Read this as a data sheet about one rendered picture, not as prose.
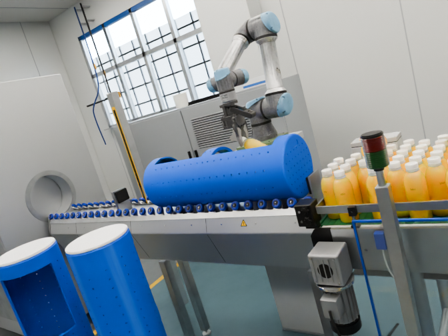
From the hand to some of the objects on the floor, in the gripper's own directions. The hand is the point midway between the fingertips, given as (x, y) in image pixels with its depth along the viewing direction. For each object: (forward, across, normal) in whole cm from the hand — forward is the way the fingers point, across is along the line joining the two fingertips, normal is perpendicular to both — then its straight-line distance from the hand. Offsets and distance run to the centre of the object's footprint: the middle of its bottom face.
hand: (245, 143), depth 177 cm
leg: (+123, +5, -76) cm, 145 cm away
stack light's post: (+124, +35, +67) cm, 145 cm away
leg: (+124, +6, +22) cm, 126 cm away
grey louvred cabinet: (+122, -164, -159) cm, 259 cm away
